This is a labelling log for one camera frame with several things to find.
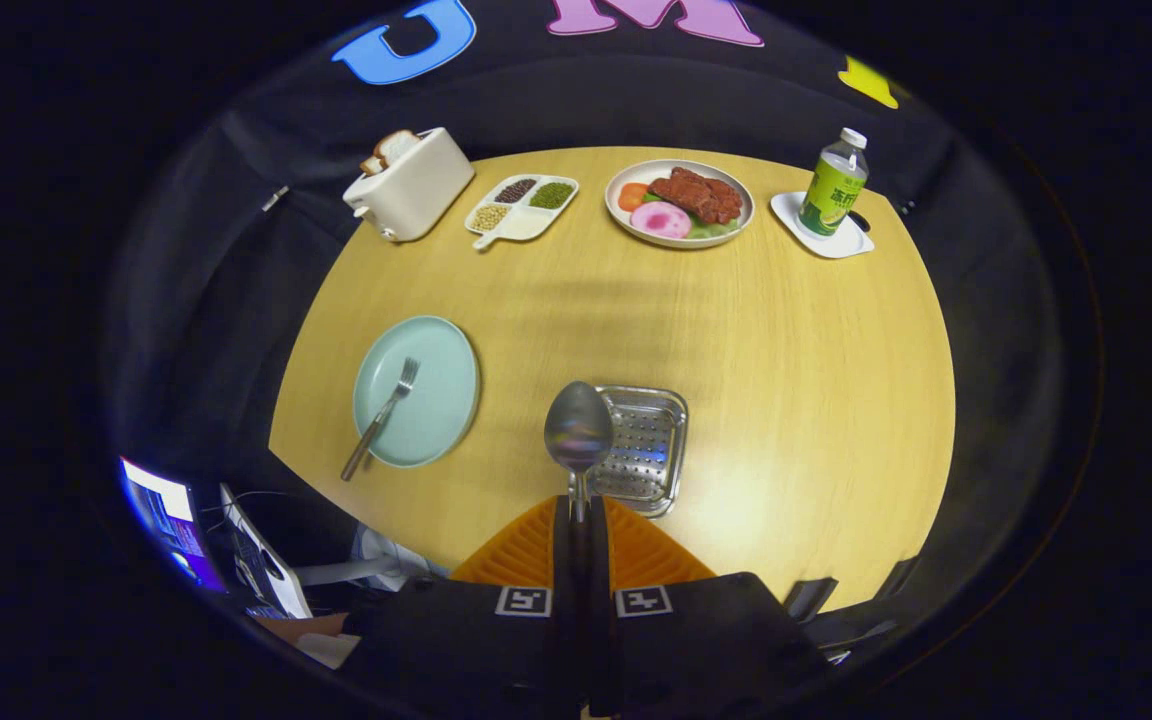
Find green label drink bottle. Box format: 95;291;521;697
797;127;870;239

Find white flat device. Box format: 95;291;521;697
219;483;314;619

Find white food plate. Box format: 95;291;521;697
604;159;756;250

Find pink ham slice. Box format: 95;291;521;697
629;200;693;240

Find perforated metal tray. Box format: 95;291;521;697
576;385;689;519

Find cream white toaster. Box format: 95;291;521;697
342;126;475;243

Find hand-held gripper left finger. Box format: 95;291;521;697
341;495;582;720

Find black chair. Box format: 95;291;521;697
784;555;922;651

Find metal spoon dark handle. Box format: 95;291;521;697
543;380;615;531

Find metal fork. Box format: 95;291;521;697
340;357;421;482

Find white square coaster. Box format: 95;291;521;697
770;190;876;260

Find white divided dish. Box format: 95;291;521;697
464;174;580;251

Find lit computer screen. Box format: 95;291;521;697
121;457;227;593

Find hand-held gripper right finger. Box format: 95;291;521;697
586;495;832;720

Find light green plate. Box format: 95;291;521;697
352;315;481;469

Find brown cardboard box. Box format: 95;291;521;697
256;612;362;669

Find white table leg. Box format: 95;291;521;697
291;525;437;591

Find red meat pieces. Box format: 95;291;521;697
648;166;744;225

